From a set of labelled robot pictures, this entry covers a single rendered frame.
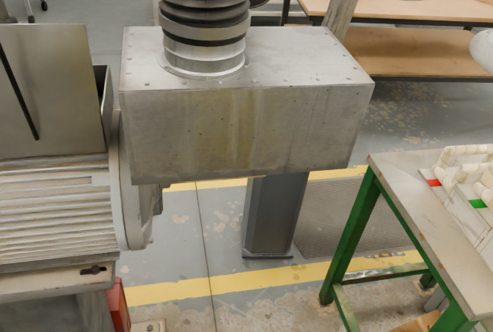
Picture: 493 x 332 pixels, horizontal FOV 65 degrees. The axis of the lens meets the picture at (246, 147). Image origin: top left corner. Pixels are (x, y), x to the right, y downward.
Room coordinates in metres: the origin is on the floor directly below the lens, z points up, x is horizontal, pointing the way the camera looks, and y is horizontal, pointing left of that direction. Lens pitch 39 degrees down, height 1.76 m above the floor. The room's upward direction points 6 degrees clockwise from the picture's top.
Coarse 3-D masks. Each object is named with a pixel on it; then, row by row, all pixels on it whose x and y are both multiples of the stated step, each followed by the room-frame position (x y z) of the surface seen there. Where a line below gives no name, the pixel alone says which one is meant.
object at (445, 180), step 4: (432, 168) 0.96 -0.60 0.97; (436, 168) 0.95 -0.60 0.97; (440, 168) 0.95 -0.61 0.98; (436, 172) 0.94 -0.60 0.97; (440, 172) 0.93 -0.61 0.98; (444, 172) 0.93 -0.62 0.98; (436, 176) 0.93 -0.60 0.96; (440, 176) 0.92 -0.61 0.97; (444, 176) 0.91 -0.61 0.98; (448, 176) 0.91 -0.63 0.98; (440, 180) 0.91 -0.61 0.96; (444, 180) 0.90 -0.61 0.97; (448, 180) 0.89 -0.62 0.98; (444, 184) 0.89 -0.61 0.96; (448, 184) 0.88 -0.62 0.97; (448, 188) 0.87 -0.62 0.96; (452, 188) 0.87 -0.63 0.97
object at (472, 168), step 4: (464, 164) 0.89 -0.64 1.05; (468, 164) 0.89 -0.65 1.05; (472, 164) 0.89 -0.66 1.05; (476, 164) 0.89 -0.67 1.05; (480, 164) 0.89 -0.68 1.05; (484, 164) 0.90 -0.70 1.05; (488, 164) 0.90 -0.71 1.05; (460, 168) 0.88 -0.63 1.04; (464, 168) 0.88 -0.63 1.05; (468, 168) 0.88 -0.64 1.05; (472, 168) 0.88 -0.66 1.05; (476, 168) 0.88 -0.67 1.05; (480, 168) 0.88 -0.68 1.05; (484, 168) 0.89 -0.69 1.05; (468, 172) 0.87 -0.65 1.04; (472, 172) 0.87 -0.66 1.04; (476, 172) 0.88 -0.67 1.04; (480, 172) 0.88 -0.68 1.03
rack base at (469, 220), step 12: (456, 192) 0.81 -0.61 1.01; (468, 192) 0.80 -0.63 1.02; (492, 192) 0.81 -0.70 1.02; (444, 204) 0.83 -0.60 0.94; (456, 204) 0.79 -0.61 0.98; (468, 204) 0.76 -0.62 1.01; (456, 216) 0.77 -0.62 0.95; (468, 216) 0.75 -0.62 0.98; (480, 216) 0.72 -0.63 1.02; (492, 216) 0.72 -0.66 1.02; (468, 228) 0.73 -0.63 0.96; (480, 228) 0.70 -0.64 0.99; (480, 240) 0.68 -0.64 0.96
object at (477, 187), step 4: (476, 184) 0.81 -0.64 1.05; (480, 184) 0.80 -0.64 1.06; (476, 188) 0.79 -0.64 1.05; (480, 188) 0.79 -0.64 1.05; (484, 188) 0.79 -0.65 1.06; (488, 188) 0.79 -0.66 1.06; (476, 192) 0.79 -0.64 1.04; (480, 192) 0.78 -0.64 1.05; (484, 192) 0.77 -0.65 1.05; (488, 192) 0.77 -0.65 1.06; (480, 196) 0.77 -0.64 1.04; (484, 196) 0.76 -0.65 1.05; (488, 196) 0.76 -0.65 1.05; (492, 196) 0.76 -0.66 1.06; (484, 200) 0.76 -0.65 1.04; (488, 200) 0.75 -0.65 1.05; (492, 200) 0.75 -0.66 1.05; (488, 204) 0.74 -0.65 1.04; (492, 204) 0.73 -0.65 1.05; (492, 208) 0.73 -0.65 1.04; (492, 212) 0.72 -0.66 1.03
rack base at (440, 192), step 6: (450, 168) 1.00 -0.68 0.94; (456, 168) 1.00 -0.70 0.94; (420, 174) 0.96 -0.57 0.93; (426, 174) 0.95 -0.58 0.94; (432, 174) 0.95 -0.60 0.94; (450, 174) 0.96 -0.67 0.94; (474, 174) 0.98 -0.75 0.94; (480, 174) 0.98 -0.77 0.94; (468, 180) 0.94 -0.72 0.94; (474, 180) 0.95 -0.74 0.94; (438, 186) 0.90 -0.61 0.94; (438, 192) 0.87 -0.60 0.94; (444, 192) 0.88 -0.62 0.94; (438, 198) 0.86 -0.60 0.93; (444, 198) 0.85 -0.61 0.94
